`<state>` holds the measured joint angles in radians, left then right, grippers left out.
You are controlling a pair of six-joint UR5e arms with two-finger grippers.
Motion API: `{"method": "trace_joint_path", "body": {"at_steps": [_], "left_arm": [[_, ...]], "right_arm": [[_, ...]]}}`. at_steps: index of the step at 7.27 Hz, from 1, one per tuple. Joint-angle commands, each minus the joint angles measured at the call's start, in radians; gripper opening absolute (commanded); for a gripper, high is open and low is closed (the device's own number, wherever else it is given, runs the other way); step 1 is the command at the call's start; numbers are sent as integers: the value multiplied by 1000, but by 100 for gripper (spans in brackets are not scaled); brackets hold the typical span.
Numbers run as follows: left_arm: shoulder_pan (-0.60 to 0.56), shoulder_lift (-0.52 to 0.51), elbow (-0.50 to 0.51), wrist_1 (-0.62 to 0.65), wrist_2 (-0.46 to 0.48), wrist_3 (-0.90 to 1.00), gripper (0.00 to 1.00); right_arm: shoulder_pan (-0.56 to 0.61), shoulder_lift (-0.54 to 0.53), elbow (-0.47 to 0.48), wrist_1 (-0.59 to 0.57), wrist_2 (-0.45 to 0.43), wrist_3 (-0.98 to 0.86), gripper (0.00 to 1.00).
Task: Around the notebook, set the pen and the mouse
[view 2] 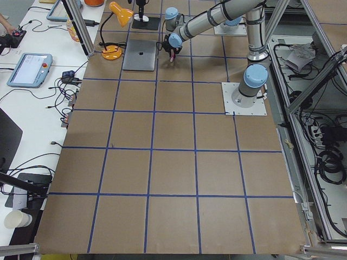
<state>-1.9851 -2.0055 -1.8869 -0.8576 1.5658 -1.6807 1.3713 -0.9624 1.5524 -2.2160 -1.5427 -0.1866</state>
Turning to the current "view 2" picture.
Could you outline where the white paper cup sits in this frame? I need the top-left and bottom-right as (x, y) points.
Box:
(4, 210), (33, 229)

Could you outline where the silver laptop notebook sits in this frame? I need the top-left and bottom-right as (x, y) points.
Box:
(123, 39), (156, 72)

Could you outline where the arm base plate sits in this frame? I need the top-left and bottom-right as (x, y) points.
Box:
(214, 17), (247, 37)
(221, 82), (267, 116)

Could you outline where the orange desk lamp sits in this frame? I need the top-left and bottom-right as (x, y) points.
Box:
(99, 1), (134, 61)

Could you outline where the red black small device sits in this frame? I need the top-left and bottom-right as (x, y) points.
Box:
(10, 27), (27, 48)

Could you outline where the blue teach pendant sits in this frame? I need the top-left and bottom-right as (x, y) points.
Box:
(46, 0), (68, 22)
(7, 53), (53, 88)

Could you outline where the crumpled white paper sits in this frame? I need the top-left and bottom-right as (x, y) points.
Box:
(285, 43), (316, 72)

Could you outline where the white power strip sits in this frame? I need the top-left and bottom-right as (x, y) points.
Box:
(308, 120), (323, 147)

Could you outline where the black usb hub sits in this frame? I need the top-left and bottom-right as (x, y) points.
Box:
(61, 70), (82, 84)

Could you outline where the orange drink bottle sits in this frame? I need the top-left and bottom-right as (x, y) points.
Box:
(66, 18), (80, 42)

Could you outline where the black mousepad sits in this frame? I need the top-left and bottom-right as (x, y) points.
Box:
(132, 17), (160, 30)

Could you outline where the person hand at desk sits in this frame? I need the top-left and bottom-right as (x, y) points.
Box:
(0, 14), (16, 36)

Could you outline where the aluminium frame upright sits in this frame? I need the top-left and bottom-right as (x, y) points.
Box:
(62, 0), (94, 57)

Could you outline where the far blue teach pendant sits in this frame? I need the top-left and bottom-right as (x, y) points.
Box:
(46, 0), (68, 22)

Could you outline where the black laptop power adapter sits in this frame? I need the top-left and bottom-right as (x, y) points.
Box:
(83, 19), (99, 27)

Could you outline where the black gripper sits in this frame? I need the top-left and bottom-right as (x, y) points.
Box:
(136, 0), (147, 16)
(162, 35), (181, 56)

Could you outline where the pink highlighter pen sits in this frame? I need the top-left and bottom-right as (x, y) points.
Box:
(170, 52), (176, 62)

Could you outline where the near blue teach pendant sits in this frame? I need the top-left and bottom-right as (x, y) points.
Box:
(7, 53), (53, 88)

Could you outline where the white computer mouse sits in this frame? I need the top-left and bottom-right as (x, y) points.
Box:
(134, 14), (149, 22)

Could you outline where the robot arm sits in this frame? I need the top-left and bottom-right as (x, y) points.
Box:
(162, 1), (268, 83)

